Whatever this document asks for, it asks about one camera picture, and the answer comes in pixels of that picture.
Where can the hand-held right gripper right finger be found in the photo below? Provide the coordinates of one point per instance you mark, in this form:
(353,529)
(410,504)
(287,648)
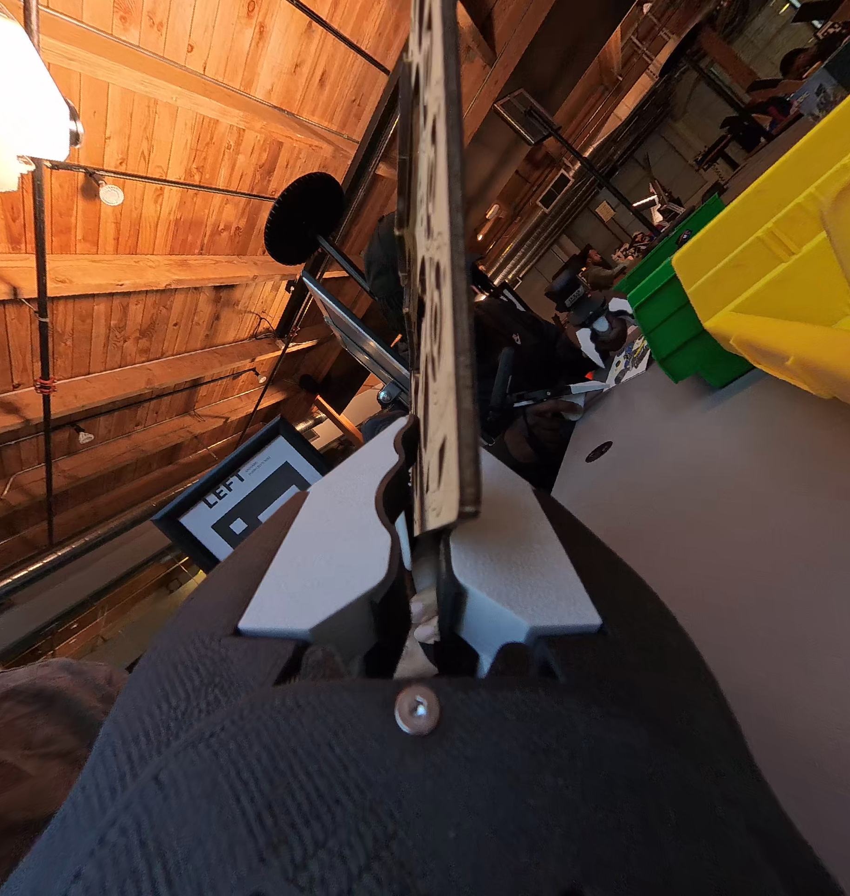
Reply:
(530,574)

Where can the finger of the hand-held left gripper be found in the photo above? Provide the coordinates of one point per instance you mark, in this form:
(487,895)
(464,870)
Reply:
(426,567)

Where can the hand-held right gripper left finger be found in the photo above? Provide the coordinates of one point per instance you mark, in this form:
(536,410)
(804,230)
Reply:
(327,560)

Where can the laser-cut wooden parts sheet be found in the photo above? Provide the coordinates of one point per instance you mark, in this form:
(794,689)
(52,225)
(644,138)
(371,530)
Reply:
(439,280)

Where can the black desk grommet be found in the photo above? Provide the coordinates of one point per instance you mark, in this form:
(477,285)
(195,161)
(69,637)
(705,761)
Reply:
(598,451)

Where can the grey desk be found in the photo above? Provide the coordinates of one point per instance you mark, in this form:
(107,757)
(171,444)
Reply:
(712,525)

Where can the person's left hand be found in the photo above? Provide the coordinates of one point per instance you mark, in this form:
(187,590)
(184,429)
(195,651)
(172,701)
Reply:
(423,626)

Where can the framed marker sign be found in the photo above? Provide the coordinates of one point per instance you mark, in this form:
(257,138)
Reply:
(257,490)

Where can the green plastic bin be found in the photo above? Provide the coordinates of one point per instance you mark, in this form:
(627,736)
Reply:
(670,329)

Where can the black round-head stand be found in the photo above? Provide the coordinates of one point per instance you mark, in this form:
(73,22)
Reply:
(304,217)

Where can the yellow plastic bin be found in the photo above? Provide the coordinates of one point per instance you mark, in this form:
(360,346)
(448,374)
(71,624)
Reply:
(782,280)

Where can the hanging black screen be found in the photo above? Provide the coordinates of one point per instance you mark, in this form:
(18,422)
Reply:
(526,115)

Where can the white lamp shade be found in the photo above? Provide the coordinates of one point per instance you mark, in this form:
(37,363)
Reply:
(11,91)

